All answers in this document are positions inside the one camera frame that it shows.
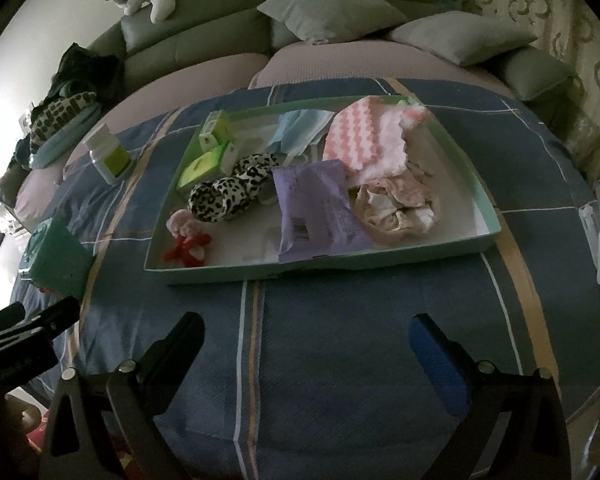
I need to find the red pink small plush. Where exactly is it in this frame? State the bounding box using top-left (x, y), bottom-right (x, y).
top-left (163, 209), bottom-right (212, 268)

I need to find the leopard print fabric band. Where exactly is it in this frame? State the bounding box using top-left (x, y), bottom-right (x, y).
top-left (188, 153), bottom-right (278, 223)

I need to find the purple wet wipes pack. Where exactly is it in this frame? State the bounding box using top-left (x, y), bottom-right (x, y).
top-left (273, 159), bottom-right (375, 263)

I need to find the green small box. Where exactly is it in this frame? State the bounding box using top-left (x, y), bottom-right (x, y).
top-left (198, 110), bottom-right (234, 153)

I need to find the blue face mask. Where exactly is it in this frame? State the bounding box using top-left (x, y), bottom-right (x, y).
top-left (265, 108), bottom-right (335, 158)

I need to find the pink white zigzag cloth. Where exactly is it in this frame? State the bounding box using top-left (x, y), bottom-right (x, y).
top-left (323, 96), bottom-right (431, 188)

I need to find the light green fabric item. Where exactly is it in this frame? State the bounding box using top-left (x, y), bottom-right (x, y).
top-left (175, 142), bottom-right (238, 197)

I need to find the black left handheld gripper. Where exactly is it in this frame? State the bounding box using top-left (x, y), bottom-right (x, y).
top-left (0, 297), bottom-right (81, 394)

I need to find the teal tissue pack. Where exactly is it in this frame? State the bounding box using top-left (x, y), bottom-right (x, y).
top-left (18, 218), bottom-right (94, 299)

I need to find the blue plaid tablecloth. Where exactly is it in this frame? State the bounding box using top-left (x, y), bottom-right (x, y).
top-left (46, 79), bottom-right (600, 479)

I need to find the white capped green bottle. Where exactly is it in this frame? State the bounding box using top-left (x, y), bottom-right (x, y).
top-left (83, 124), bottom-right (132, 184)

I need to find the shallow green white tray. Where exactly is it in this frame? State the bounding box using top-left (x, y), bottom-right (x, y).
top-left (144, 118), bottom-right (501, 284)

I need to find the pink sofa seat cover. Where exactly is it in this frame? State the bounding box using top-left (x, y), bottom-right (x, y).
top-left (11, 41), bottom-right (516, 226)

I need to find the pile of dark clothes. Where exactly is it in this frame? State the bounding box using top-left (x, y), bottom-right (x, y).
top-left (0, 44), bottom-right (124, 206)

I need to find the light grey right cushion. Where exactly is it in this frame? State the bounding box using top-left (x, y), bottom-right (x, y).
top-left (388, 11), bottom-right (538, 66)

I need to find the light grey cushion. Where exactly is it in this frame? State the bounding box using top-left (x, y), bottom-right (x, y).
top-left (258, 0), bottom-right (406, 46)
top-left (388, 11), bottom-right (538, 66)

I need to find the grey green sofa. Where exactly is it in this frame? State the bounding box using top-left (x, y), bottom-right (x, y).
top-left (89, 0), bottom-right (574, 103)

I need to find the patterned beige curtain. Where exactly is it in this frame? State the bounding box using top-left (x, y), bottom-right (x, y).
top-left (463, 0), bottom-right (600, 181)

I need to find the light grey middle cushion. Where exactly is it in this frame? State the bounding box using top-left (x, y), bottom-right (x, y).
top-left (258, 0), bottom-right (406, 46)

